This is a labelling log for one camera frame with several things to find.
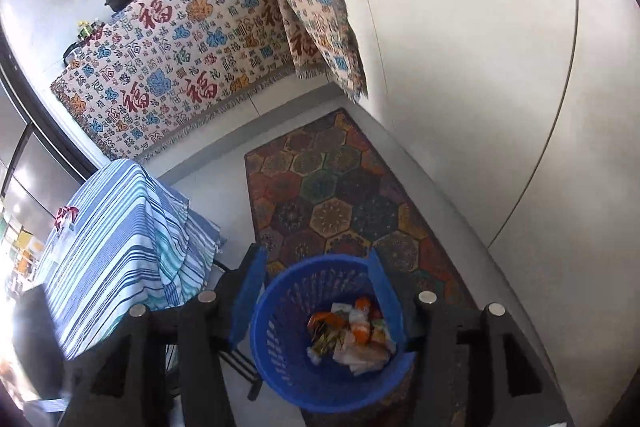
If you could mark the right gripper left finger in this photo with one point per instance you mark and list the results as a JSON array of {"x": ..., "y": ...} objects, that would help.
[{"x": 153, "y": 358}]

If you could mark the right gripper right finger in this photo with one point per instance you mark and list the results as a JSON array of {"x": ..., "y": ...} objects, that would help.
[{"x": 506, "y": 382}]

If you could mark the beige bread wrapper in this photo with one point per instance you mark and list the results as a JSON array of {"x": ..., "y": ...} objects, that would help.
[{"x": 358, "y": 358}]

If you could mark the orange white wrapper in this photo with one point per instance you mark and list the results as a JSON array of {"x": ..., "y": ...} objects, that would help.
[{"x": 362, "y": 318}]

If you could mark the blue plastic trash basket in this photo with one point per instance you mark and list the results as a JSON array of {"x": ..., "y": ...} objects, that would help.
[{"x": 279, "y": 337}]

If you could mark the blue striped tablecloth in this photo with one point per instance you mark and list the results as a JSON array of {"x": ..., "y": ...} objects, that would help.
[{"x": 136, "y": 241}]

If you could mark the green yellow snack bag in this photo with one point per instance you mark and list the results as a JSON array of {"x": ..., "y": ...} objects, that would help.
[{"x": 324, "y": 343}]

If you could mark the crushed red soda can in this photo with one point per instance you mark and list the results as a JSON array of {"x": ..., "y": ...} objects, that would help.
[{"x": 66, "y": 215}]

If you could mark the stainless steel refrigerator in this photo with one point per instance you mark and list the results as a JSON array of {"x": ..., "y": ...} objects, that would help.
[{"x": 40, "y": 170}]

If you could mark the hexagon pattern floor rug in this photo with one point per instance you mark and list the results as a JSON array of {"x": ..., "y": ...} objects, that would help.
[{"x": 322, "y": 199}]

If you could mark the patterned fu character blanket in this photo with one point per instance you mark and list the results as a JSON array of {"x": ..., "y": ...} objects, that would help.
[{"x": 166, "y": 67}]

